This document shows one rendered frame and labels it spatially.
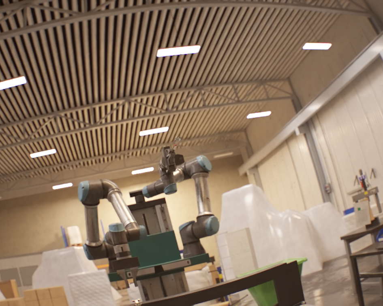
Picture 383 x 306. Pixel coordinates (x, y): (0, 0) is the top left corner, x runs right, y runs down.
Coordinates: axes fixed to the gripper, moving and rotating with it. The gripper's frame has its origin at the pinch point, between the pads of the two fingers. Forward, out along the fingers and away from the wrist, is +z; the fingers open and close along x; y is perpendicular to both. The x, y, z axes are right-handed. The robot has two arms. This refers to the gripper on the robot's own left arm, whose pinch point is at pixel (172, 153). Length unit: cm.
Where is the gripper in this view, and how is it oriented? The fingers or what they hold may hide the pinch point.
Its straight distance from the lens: 187.7
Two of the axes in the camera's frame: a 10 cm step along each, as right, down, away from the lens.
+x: -2.4, -9.4, 2.5
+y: -9.6, 1.8, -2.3
